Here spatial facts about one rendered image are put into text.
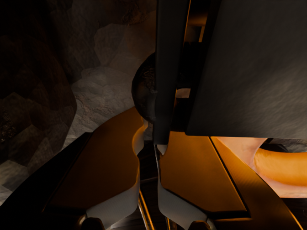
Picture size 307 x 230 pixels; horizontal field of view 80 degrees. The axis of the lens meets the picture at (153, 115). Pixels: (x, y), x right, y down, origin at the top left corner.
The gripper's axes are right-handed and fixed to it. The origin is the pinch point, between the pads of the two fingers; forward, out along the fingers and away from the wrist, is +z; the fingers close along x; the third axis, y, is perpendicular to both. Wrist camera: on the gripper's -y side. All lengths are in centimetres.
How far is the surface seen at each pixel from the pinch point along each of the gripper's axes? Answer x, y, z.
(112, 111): -4.4, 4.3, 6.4
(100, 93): -5.1, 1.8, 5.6
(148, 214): -0.1, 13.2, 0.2
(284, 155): 12.2, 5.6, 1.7
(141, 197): -0.9, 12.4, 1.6
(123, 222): -3.6, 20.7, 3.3
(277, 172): 10.7, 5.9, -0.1
